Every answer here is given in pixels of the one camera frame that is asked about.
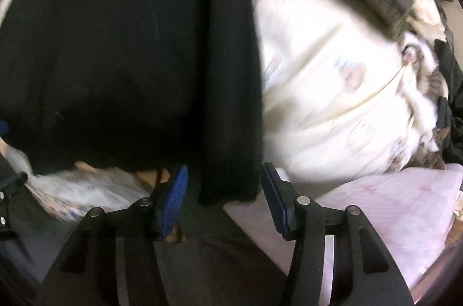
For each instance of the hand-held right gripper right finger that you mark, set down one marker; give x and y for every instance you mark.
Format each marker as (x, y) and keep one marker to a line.
(276, 201)

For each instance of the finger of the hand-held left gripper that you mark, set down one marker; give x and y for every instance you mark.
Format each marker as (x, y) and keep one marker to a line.
(14, 179)

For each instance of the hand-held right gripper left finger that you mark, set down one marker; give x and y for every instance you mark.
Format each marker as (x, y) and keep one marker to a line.
(175, 201)

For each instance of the black pants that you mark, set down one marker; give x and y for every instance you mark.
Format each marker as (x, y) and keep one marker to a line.
(126, 38)

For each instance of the person's dark grey clothing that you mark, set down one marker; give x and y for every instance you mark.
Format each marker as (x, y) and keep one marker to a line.
(217, 255)

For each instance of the white plastic bag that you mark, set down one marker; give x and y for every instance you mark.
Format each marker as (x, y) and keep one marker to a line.
(90, 190)

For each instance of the pink bed sheet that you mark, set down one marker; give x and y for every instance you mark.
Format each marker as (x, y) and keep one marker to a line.
(379, 219)

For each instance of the cream printed blanket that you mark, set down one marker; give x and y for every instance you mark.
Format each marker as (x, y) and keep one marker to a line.
(325, 74)

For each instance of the tabby and white cat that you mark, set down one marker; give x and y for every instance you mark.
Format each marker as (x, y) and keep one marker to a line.
(421, 110)

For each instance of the dark jacket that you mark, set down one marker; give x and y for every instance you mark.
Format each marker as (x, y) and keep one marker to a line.
(452, 74)

